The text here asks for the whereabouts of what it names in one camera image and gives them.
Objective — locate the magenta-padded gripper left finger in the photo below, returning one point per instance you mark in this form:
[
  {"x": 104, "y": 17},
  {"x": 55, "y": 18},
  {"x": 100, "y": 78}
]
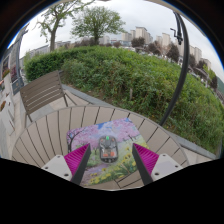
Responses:
[{"x": 76, "y": 159}]

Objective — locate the group of pale high-rise buildings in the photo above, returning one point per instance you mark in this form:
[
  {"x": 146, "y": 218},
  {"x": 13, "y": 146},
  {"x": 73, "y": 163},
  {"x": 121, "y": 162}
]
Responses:
[{"x": 141, "y": 33}]

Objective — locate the brown slatted chair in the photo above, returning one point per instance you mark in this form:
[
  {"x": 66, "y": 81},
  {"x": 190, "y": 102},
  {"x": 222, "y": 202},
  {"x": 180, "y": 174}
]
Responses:
[{"x": 41, "y": 93}]

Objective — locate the round dense-crowned tree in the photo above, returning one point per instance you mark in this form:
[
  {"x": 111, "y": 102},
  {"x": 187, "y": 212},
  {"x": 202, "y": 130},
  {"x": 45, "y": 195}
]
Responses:
[{"x": 97, "y": 23}]

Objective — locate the thin-crowned tree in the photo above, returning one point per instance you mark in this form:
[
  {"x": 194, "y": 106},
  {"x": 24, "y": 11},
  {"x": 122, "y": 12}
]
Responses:
[{"x": 52, "y": 25}]

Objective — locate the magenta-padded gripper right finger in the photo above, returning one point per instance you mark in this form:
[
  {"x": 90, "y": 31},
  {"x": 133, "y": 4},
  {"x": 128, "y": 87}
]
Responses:
[{"x": 146, "y": 159}]

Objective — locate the transparent grey computer mouse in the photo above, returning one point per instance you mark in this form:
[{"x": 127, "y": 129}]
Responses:
[{"x": 108, "y": 150}]

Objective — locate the dark grey pillar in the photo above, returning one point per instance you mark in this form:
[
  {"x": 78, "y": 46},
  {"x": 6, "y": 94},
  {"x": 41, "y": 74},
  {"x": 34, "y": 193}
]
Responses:
[{"x": 17, "y": 66}]

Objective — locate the dark curved umbrella pole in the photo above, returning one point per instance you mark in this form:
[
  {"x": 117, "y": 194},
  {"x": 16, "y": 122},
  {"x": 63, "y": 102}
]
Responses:
[{"x": 183, "y": 70}]

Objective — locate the floral print mouse pad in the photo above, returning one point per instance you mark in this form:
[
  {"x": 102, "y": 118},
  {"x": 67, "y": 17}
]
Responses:
[{"x": 125, "y": 131}]

